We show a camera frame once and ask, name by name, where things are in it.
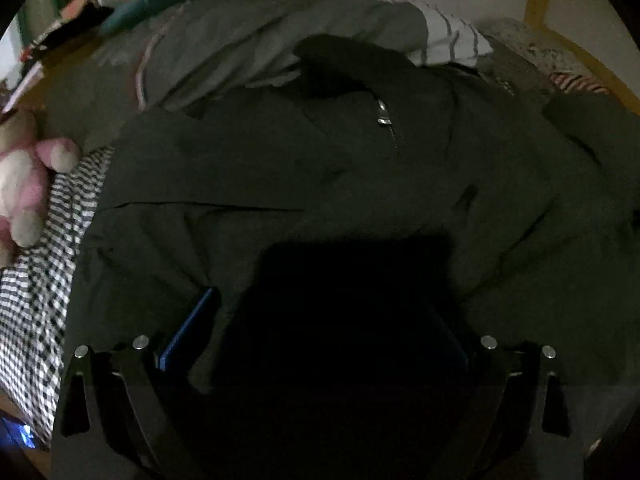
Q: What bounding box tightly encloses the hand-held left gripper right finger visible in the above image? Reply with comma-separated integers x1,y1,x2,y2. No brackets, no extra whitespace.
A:
424,304,587,480

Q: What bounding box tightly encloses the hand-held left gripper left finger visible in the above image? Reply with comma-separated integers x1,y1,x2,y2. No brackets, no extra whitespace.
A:
50,286,222,480

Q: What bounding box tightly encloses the dark hooded jacket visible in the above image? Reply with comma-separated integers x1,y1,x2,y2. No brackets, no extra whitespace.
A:
65,34,640,480

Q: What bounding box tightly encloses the black white checkered bed sheet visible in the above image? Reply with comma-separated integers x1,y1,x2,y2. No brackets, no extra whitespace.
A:
0,147,113,446

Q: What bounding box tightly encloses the blue lit screen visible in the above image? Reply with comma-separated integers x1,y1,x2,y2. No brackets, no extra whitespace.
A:
0,417,36,453

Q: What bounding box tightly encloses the pink plush bear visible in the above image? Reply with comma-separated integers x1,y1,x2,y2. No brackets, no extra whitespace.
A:
0,107,81,266

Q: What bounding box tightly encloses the red striped cloth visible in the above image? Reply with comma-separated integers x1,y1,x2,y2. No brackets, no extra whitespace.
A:
547,72,611,96

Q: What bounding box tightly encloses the speckled pillow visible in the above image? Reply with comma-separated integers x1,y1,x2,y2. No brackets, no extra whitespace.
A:
480,17,596,91

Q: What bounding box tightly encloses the white striped cloth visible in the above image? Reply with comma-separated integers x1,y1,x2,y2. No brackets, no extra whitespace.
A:
362,0,493,68

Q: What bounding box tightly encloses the wooden bed frame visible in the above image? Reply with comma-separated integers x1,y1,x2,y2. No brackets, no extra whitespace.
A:
520,0,640,126

